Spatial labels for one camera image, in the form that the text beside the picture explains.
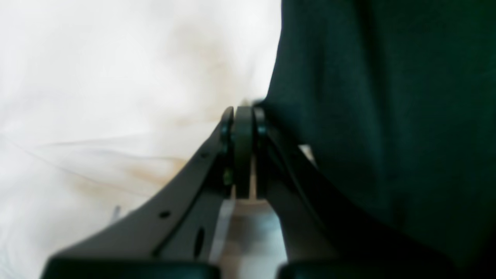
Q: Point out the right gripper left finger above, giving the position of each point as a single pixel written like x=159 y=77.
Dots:
x=171 y=235

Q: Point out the pink T-shirt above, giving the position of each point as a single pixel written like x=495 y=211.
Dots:
x=104 y=101

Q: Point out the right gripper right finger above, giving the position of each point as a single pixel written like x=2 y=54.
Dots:
x=326 y=235

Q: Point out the black table cloth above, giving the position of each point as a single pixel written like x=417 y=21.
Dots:
x=397 y=100

